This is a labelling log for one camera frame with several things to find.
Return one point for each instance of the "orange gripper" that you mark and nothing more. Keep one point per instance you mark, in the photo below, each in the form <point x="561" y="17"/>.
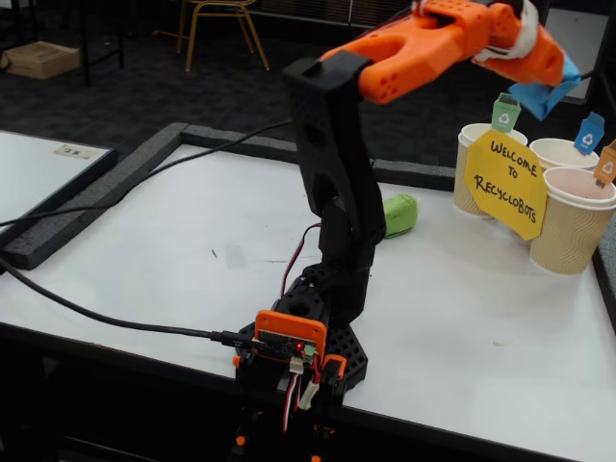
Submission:
<point x="538" y="57"/>

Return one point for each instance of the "blue paper rubbish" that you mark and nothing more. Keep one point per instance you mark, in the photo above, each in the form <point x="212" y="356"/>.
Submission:
<point x="544" y="98"/>

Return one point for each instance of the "black and orange robot arm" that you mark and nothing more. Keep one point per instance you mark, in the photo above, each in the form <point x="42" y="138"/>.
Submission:
<point x="337" y="168"/>

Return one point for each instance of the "white cloth wrap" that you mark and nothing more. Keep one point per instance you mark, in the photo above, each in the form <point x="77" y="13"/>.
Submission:
<point x="529" y="24"/>

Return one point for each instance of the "white background panel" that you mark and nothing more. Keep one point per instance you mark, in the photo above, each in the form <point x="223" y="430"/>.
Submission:
<point x="582" y="33"/>

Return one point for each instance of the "green recycling bin flag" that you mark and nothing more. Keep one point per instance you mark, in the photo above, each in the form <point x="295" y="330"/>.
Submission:
<point x="505" y="113"/>

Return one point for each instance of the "blue recycling bin flag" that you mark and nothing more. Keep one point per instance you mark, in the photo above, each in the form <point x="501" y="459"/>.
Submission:
<point x="589" y="137"/>

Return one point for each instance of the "ribbed beige paper cup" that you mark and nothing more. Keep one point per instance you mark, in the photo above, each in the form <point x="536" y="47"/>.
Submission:
<point x="553" y="149"/>
<point x="563" y="240"/>
<point x="462" y="192"/>

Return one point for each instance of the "orange recycling bin flag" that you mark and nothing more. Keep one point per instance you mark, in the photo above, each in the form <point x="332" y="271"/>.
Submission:
<point x="607" y="166"/>

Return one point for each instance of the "yellow handwritten welcome sign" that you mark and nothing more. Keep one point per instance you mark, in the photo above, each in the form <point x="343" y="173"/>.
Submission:
<point x="505" y="187"/>

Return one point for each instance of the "black foam border strip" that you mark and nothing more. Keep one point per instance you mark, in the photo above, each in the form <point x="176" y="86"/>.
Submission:
<point x="72" y="207"/>
<point x="423" y="174"/>
<point x="607" y="289"/>

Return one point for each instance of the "orange controller board holder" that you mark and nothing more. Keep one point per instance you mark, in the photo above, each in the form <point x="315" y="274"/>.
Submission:
<point x="289" y="327"/>

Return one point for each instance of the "black orange table clamp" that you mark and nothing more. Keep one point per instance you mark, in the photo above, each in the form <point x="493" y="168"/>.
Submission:
<point x="332" y="370"/>

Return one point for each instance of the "black metal furniture leg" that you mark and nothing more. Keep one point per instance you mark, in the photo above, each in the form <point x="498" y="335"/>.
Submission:
<point x="85" y="48"/>

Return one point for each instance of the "small paper label sticker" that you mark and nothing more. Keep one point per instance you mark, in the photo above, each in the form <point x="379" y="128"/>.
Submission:
<point x="74" y="151"/>

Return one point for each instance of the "flat cardboard box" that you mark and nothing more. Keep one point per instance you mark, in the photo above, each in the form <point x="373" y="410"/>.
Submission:
<point x="41" y="60"/>

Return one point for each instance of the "white board with black frame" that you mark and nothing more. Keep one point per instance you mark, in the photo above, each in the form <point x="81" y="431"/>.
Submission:
<point x="29" y="173"/>

